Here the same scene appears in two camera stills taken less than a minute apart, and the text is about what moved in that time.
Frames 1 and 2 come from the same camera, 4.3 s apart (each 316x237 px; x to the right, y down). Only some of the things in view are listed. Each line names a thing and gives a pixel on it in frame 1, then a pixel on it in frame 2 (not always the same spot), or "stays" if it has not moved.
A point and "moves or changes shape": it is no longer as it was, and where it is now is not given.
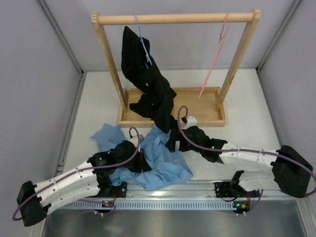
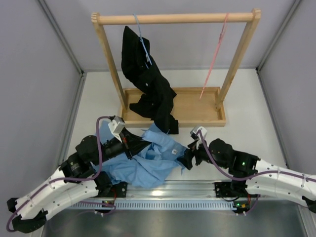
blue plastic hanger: [147, 57] stays
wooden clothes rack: [206, 104] stays
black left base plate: [120, 191] stays
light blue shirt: [167, 168] moves or changes shape
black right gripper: [176, 135] → [186, 159]
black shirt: [140, 70] stays
